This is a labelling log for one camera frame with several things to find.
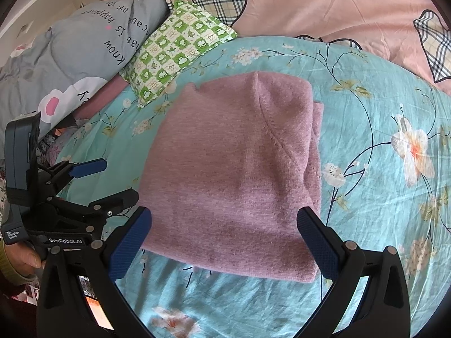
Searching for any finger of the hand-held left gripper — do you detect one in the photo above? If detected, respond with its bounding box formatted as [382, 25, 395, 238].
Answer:
[86, 188, 140, 235]
[68, 158, 108, 179]

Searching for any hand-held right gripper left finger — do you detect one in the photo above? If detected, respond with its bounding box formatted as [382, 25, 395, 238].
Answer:
[35, 207, 153, 338]

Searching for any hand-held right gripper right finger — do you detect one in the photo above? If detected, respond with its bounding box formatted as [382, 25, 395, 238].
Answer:
[297, 207, 409, 338]

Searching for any pink knit sweater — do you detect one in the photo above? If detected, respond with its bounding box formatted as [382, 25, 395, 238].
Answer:
[138, 71, 323, 284]

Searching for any person's left hand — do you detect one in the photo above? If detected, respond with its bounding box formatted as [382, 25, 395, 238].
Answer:
[12, 241, 43, 269]

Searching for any dark floral patterned cloth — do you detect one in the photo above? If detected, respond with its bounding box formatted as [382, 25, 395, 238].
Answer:
[35, 123, 89, 170]

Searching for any teal floral bedsheet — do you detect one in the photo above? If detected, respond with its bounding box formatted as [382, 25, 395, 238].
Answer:
[46, 35, 451, 338]

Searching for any dusty pink cloth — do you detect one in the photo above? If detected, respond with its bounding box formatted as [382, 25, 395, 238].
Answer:
[74, 75, 129, 122]

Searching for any grey printed quilt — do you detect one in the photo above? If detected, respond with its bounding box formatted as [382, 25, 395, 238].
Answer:
[0, 0, 170, 138]

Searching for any green checked pillow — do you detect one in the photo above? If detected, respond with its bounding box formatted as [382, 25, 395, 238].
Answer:
[120, 0, 238, 109]

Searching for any pink pillow with plaid hearts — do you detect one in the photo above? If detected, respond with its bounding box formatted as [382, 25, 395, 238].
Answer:
[165, 0, 451, 95]

